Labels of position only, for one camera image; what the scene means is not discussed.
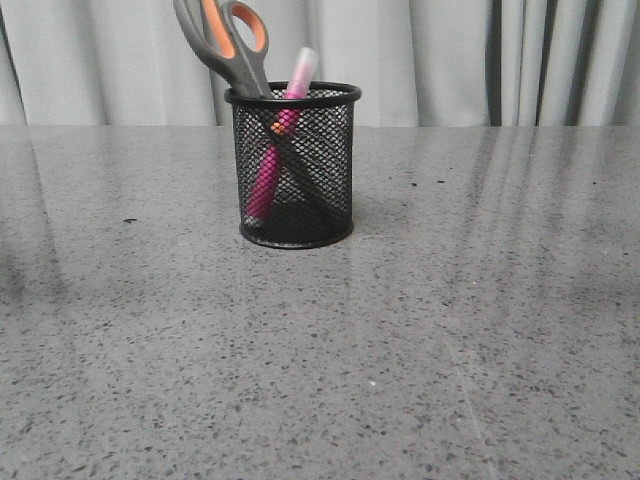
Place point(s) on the pink marker pen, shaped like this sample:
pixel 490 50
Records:
pixel 263 191

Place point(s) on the grey orange scissors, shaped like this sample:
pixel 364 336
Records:
pixel 233 42

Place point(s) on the black mesh pen cup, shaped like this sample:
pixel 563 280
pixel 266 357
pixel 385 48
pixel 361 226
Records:
pixel 323 139

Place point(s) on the grey curtain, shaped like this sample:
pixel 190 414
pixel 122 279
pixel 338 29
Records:
pixel 418 63

